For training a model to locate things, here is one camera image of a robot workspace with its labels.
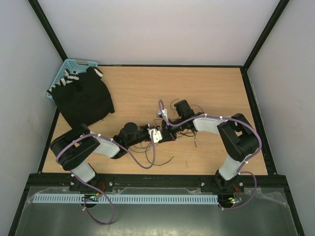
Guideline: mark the blue plastic basket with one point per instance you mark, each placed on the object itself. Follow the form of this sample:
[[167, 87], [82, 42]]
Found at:
[[73, 65]]

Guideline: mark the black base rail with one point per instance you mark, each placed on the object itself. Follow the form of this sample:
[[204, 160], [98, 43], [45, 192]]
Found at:
[[206, 183]]

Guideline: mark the black frame post left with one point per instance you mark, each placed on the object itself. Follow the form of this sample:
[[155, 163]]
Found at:
[[48, 28]]

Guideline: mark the black striped cloth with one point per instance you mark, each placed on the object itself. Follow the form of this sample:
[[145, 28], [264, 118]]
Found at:
[[82, 98]]

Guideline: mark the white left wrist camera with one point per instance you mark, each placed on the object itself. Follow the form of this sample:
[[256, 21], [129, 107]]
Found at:
[[155, 135]]

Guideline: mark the black frame post right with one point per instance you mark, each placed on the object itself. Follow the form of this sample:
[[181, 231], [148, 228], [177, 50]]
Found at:
[[282, 4]]

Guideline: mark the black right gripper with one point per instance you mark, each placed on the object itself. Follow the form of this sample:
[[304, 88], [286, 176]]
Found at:
[[168, 134]]

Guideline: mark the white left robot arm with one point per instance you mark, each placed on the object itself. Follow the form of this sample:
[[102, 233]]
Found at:
[[72, 148]]

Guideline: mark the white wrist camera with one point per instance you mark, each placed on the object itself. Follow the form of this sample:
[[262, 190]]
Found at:
[[162, 113], [155, 135]]

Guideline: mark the black frame post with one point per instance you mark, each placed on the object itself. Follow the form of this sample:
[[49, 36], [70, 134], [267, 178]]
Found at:
[[282, 4], [48, 28]]

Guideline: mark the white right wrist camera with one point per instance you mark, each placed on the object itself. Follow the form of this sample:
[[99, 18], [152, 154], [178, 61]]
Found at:
[[162, 113]]

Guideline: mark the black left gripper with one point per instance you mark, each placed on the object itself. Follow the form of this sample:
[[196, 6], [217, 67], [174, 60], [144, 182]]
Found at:
[[147, 127]]

